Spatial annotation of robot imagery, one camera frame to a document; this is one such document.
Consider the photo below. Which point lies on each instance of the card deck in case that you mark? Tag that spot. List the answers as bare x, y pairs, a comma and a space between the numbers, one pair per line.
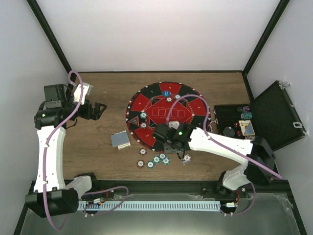
246, 128

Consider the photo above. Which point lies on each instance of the purple chip row in case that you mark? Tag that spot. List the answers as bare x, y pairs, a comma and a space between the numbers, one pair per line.
246, 108

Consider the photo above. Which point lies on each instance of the black poker chip case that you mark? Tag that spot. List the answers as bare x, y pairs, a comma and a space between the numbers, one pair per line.
274, 117

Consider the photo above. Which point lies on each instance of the black front mounting rail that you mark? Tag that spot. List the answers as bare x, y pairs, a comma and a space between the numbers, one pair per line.
207, 189

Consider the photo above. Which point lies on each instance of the blue backed card deck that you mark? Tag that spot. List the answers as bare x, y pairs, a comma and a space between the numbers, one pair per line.
119, 139

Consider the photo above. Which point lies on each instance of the teal 50 chip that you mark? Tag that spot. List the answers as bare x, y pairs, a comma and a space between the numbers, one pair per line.
143, 115

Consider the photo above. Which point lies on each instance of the black round dealer button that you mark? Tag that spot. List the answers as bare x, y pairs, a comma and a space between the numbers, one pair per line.
229, 132

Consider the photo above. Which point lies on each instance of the red 100 chip off mat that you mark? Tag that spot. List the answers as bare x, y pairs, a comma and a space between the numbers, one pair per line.
143, 151

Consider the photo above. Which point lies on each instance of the blue white poker chip stack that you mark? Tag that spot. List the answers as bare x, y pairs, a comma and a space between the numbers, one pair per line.
186, 159

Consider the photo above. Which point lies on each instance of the blue small blind button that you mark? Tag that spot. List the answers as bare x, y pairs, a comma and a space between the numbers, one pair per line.
166, 93

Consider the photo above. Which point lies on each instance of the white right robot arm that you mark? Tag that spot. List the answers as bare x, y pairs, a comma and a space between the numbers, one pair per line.
256, 159

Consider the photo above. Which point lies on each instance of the light blue slotted cable duct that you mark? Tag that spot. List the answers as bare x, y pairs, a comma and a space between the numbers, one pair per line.
154, 206

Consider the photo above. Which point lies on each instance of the round red black poker mat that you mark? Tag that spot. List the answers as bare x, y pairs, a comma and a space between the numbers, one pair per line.
190, 110

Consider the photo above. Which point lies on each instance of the black enclosure frame post right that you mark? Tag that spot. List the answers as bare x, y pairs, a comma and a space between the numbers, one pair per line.
278, 12

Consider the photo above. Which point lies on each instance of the black enclosure frame post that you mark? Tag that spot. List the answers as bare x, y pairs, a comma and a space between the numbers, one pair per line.
38, 13
278, 12

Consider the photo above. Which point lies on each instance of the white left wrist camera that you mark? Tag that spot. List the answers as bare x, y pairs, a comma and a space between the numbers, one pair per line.
85, 91

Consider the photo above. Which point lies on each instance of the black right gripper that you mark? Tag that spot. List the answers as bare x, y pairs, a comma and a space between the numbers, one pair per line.
167, 149

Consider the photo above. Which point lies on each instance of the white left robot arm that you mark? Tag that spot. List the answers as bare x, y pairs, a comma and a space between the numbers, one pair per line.
50, 190

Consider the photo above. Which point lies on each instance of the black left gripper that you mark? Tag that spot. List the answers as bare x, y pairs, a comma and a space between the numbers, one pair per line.
88, 115

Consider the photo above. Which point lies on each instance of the white card box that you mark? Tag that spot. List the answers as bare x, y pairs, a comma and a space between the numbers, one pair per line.
122, 146

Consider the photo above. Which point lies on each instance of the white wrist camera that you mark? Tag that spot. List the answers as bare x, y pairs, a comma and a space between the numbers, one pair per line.
85, 91
174, 124

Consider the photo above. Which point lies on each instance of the red poker chip stack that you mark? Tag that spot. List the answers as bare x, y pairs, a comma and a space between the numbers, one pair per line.
140, 164

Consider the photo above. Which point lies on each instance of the black enclosure frame post left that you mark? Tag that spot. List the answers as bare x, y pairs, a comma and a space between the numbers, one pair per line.
38, 13

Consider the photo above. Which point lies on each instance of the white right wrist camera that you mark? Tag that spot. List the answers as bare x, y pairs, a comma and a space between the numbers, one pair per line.
174, 124

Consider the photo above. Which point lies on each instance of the teal chip row in case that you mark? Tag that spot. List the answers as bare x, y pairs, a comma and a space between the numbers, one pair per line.
246, 116

